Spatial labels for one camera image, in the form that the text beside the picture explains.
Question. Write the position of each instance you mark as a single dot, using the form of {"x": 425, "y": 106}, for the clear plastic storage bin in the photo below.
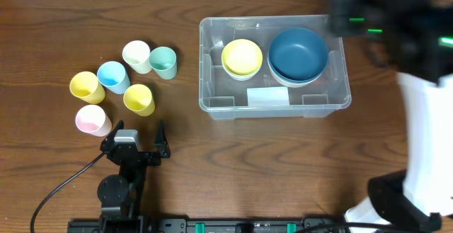
{"x": 224, "y": 98}

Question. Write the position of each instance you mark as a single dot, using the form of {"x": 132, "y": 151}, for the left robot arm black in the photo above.
{"x": 120, "y": 194}

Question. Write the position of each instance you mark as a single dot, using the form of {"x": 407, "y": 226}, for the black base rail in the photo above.
{"x": 195, "y": 226}

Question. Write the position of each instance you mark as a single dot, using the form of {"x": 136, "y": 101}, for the cream plastic cup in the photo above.
{"x": 136, "y": 54}

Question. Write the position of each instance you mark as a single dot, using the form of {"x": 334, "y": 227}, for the pink plastic cup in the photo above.
{"x": 93, "y": 120}

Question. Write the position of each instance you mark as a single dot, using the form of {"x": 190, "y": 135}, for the beige large bowl top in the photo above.
{"x": 287, "y": 83}

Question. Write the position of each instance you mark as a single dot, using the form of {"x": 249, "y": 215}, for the dark blue bowl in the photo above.
{"x": 298, "y": 54}
{"x": 316, "y": 77}

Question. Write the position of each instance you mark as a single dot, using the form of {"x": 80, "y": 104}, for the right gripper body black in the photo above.
{"x": 342, "y": 18}

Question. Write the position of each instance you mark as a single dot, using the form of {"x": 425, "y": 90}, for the yellow small bowl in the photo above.
{"x": 241, "y": 51}

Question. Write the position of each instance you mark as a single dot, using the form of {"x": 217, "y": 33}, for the yellow cup near bin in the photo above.
{"x": 139, "y": 99}

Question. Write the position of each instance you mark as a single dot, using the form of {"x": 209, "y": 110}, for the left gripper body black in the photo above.
{"x": 140, "y": 157}

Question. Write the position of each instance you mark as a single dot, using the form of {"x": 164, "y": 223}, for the blue plastic cup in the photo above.
{"x": 113, "y": 76}

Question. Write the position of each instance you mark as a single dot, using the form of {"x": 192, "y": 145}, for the light grey small bowl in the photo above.
{"x": 243, "y": 72}

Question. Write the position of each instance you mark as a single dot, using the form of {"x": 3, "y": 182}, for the green plastic cup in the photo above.
{"x": 163, "y": 61}

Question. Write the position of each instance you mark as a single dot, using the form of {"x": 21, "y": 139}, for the yellow cup far left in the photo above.
{"x": 86, "y": 86}

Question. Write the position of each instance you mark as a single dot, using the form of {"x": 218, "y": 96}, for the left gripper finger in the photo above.
{"x": 160, "y": 141}
{"x": 110, "y": 137}

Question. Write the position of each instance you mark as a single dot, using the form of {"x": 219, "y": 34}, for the white small bowl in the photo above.
{"x": 241, "y": 77}

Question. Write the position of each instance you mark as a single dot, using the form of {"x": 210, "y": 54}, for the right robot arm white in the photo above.
{"x": 416, "y": 199}

